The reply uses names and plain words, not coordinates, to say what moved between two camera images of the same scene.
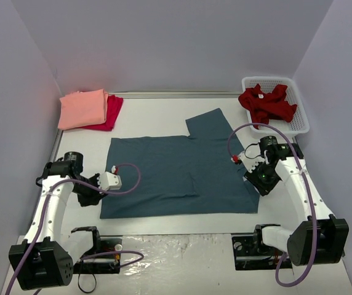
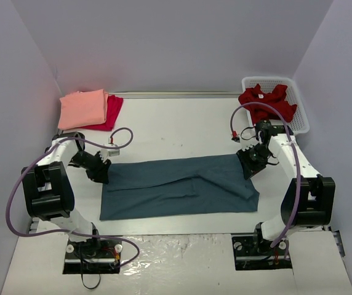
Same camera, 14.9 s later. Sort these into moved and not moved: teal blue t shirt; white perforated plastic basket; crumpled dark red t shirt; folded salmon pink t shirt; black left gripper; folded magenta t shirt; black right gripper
Moved: teal blue t shirt; black right gripper; black left gripper
Not moved: white perforated plastic basket; folded salmon pink t shirt; folded magenta t shirt; crumpled dark red t shirt
